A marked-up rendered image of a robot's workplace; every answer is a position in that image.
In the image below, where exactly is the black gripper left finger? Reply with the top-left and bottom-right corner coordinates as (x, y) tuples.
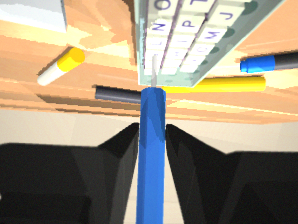
(0, 122), (139, 224)

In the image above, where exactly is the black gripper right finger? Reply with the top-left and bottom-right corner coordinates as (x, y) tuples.
(165, 124), (298, 224)

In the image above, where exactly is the blue stylus with grey tip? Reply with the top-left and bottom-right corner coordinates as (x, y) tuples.
(135, 54), (166, 224)

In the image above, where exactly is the dark grey cylinder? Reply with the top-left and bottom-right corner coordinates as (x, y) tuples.
(94, 85), (141, 104)

